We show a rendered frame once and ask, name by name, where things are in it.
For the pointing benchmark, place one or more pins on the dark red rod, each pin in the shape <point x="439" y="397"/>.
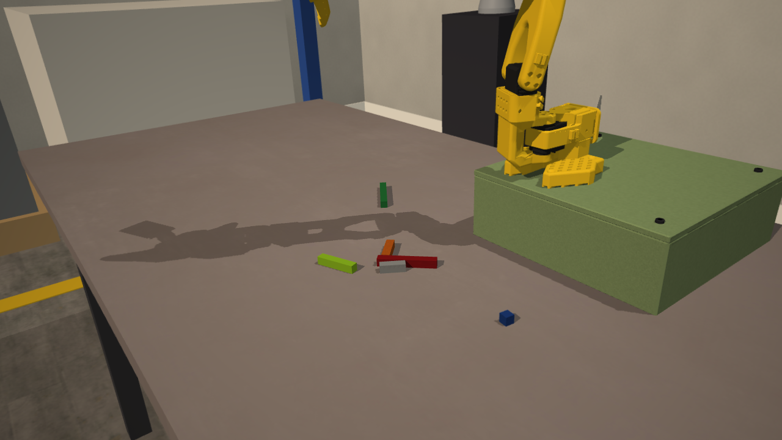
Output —
<point x="411" y="261"/>

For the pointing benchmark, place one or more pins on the orange rod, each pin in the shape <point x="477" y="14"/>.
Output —
<point x="388" y="247"/>

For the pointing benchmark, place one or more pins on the blue cube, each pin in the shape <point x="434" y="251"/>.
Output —
<point x="506" y="318"/>

